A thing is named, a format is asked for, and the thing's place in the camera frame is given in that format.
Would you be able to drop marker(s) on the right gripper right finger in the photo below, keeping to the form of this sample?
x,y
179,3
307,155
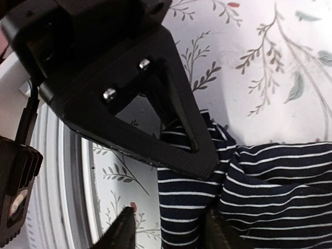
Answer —
x,y
219,234

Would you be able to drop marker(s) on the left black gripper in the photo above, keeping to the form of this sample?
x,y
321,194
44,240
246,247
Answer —
x,y
47,34

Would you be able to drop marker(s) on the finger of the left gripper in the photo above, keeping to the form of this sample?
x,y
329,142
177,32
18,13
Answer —
x,y
136,99

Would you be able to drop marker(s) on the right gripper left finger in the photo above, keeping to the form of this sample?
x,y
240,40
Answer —
x,y
121,234

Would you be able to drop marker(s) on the navy striped underwear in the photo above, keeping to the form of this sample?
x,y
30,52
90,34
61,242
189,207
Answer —
x,y
272,195

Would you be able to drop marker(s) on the floral tablecloth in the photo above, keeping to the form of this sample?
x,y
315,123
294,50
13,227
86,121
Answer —
x,y
263,71

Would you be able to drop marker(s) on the front aluminium rail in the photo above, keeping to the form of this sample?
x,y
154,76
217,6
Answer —
x,y
61,212

